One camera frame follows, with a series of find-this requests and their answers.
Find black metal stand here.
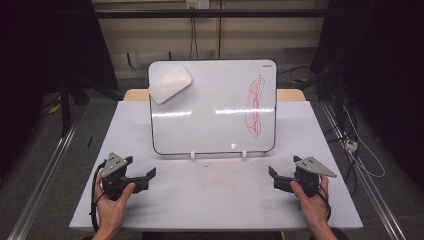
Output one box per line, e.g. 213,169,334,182
58,74,123,138

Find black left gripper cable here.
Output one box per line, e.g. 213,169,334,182
88,159,108,233

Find white wall outlet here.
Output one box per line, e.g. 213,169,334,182
185,0,211,10

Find white floor cable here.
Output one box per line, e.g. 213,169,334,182
342,105,387,179

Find white whiteboard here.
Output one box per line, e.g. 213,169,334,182
147,59,278,156

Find black floor cable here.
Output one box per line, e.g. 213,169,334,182
277,65,312,76

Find white whiteboard eraser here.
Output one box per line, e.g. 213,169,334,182
148,65,193,105

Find black hanging cable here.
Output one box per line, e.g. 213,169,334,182
189,8,200,61

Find red marker scribble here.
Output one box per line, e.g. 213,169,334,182
244,74,266,139

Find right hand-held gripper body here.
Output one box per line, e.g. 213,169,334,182
292,155,338,198

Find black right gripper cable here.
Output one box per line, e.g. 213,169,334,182
298,178,332,222

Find black curtain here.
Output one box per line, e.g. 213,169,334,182
309,0,424,193
0,0,120,188

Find metal floor rail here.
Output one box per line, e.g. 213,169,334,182
6,122,79,240
320,100,408,240

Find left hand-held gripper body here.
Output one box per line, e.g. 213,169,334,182
99,152,134,201

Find person's left hand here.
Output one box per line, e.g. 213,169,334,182
94,171,137,232

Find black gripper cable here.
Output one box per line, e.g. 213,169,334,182
298,178,332,222
88,159,108,233

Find person's right hand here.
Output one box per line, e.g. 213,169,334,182
289,175,331,232

